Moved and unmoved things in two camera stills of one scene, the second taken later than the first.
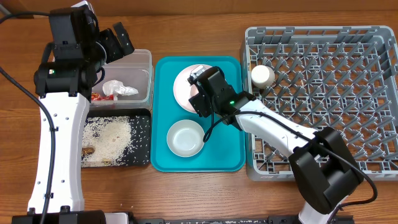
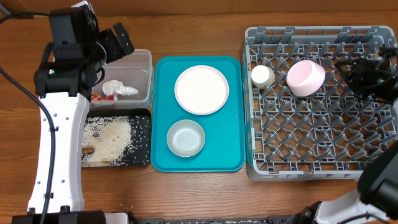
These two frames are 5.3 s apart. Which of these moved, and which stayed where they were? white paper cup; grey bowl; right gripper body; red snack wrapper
Moved: right gripper body
Stayed: white paper cup; red snack wrapper; grey bowl
